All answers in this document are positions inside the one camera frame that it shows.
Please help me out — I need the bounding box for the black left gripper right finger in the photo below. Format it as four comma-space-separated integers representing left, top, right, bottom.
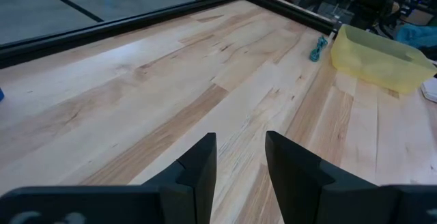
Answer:
264, 130, 437, 224

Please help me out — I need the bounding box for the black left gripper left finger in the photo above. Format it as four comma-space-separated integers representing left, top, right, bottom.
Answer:
0, 132, 218, 224

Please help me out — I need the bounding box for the teal braided USB-C cable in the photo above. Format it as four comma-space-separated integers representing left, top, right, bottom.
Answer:
309, 35, 328, 63

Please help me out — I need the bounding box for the translucent yellow plastic bin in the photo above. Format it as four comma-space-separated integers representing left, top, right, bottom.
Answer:
329, 24, 437, 94

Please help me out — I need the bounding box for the white flat board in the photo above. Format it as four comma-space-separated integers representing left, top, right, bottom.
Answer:
420, 76, 437, 104

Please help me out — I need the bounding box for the black table edge frame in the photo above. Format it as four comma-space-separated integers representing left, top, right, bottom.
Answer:
0, 0, 337, 70

